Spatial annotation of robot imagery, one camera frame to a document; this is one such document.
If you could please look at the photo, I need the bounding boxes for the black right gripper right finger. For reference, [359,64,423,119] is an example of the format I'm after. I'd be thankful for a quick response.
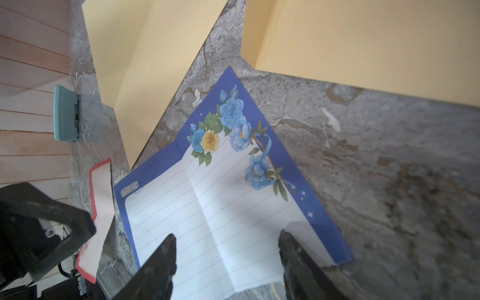
[278,230,347,300]

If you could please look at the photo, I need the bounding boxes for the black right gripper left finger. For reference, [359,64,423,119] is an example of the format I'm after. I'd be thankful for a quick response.
[114,234,177,300]

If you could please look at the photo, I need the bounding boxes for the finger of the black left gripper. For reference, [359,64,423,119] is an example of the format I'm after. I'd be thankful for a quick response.
[1,182,96,288]

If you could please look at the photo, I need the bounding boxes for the blue bordered letter paper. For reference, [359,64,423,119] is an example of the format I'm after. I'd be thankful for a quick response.
[114,68,353,300]

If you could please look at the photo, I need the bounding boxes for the yellow envelope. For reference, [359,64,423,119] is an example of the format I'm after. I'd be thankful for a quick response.
[241,1,480,107]
[82,1,226,166]

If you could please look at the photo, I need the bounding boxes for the teal desk calculator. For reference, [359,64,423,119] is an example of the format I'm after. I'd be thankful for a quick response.
[53,84,79,142]

